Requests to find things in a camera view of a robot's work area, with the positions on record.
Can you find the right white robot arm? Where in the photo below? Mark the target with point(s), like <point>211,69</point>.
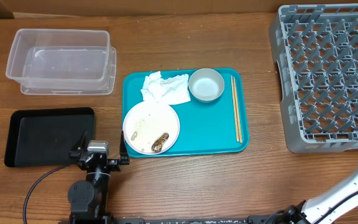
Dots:
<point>327,207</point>

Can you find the black plastic tray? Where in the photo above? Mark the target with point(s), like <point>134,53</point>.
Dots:
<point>45,137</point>

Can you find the brown food scrap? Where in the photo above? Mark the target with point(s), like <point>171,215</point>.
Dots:
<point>158,144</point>

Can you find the grey dishwasher rack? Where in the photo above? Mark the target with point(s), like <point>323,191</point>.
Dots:
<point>315,47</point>

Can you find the white round plate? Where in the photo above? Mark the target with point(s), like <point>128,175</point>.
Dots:
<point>150,119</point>

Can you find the teal serving tray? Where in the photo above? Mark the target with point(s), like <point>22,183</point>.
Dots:
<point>205,128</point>

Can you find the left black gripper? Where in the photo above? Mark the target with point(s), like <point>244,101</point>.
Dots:
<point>115,165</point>

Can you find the wooden chopstick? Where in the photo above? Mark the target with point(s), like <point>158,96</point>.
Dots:
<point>236,102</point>
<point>234,108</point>

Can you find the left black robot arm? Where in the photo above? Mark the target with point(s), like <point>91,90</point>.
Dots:
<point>88,198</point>

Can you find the grey shallow bowl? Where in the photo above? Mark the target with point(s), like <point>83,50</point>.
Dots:
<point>206,84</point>

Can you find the small tan food scrap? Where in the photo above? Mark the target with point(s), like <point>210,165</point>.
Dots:
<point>134,135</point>

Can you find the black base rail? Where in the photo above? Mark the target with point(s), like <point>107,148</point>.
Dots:
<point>253,219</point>

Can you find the clear plastic storage bin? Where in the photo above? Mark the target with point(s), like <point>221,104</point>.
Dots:
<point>62,62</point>

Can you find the white paper napkin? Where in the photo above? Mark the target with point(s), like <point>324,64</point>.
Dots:
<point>171,91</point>

